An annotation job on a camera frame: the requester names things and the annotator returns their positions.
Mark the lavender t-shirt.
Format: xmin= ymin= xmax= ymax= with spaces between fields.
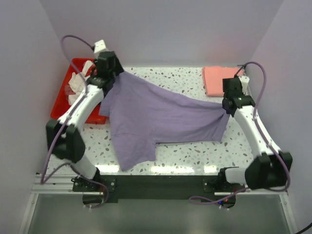
xmin=99 ymin=72 xmax=230 ymax=171

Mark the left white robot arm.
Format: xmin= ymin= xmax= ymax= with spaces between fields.
xmin=46 ymin=51 xmax=124 ymax=180

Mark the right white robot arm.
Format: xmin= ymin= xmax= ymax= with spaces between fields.
xmin=219 ymin=77 xmax=293 ymax=191

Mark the dusty pink t-shirt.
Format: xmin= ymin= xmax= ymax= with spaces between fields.
xmin=64 ymin=67 xmax=98 ymax=98

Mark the folded salmon t-shirt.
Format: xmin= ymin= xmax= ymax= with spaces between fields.
xmin=202 ymin=66 xmax=238 ymax=97

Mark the white t-shirt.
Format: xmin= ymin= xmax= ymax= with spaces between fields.
xmin=68 ymin=60 xmax=95 ymax=105

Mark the red plastic bin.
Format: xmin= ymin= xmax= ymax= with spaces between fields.
xmin=51 ymin=58 xmax=106 ymax=124

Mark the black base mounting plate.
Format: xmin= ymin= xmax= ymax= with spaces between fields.
xmin=71 ymin=175 xmax=246 ymax=208

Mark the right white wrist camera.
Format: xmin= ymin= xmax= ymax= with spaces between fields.
xmin=238 ymin=76 xmax=250 ymax=95

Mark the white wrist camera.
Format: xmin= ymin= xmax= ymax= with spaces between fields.
xmin=238 ymin=76 xmax=250 ymax=95
xmin=94 ymin=39 xmax=108 ymax=57

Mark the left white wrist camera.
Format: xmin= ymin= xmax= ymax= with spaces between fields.
xmin=94 ymin=39 xmax=108 ymax=57

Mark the right aluminium rail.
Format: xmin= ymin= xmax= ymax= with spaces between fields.
xmin=237 ymin=63 xmax=290 ymax=195

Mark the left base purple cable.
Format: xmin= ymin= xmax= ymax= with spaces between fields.
xmin=84 ymin=182 xmax=110 ymax=210

